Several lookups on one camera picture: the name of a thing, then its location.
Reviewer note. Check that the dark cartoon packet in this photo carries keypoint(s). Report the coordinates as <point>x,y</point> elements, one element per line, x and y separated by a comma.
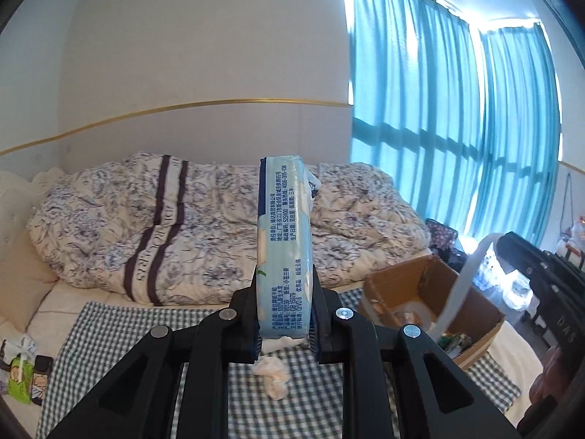
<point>42,379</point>

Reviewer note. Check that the green cartoon packet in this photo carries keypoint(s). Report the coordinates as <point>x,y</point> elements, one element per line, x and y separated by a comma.
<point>20,382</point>

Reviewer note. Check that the person's right hand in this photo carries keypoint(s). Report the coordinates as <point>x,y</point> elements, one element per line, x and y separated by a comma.
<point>550,375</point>

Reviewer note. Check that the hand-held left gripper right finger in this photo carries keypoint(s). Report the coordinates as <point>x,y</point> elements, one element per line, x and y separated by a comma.
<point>327,329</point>

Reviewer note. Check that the dark patterned bag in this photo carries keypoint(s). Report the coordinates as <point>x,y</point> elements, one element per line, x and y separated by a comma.
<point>441,235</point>

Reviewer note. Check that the pack of water bottles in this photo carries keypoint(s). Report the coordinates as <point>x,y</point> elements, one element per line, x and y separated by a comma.
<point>512,283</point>

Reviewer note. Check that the crumpled white tissue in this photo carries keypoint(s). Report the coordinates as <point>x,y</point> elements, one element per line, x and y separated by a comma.
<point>274,375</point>

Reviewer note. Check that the white tape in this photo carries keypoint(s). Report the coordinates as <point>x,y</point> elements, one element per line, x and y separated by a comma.
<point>461,283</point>

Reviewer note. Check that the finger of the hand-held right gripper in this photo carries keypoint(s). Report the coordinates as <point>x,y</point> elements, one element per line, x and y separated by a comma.
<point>521,256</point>

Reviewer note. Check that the light blue tissue packet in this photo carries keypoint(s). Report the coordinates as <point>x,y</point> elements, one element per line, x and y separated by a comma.
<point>285,247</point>

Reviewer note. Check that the blue curtain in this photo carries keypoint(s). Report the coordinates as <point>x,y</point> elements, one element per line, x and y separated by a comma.
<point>411,100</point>
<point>516,146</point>

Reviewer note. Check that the white plastic bag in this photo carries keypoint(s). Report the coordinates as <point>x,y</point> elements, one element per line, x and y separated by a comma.
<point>576,238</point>

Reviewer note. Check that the cardboard box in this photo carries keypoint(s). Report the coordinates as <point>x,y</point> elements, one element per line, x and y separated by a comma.
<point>411,279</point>

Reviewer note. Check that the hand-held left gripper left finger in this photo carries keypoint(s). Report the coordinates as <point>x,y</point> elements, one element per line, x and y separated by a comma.
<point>244,320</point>

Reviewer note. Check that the white plastic wrapper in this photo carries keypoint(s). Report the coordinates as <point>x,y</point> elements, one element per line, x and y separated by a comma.
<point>20,350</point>

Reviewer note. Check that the floral duvet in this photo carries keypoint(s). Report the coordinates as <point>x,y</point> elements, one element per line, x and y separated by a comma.
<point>183,238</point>

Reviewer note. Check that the cream pillow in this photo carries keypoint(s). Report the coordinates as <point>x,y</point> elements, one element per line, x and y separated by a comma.
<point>23,283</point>

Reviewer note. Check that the checked cloth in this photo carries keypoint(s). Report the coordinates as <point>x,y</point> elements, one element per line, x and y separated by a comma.
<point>114,329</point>

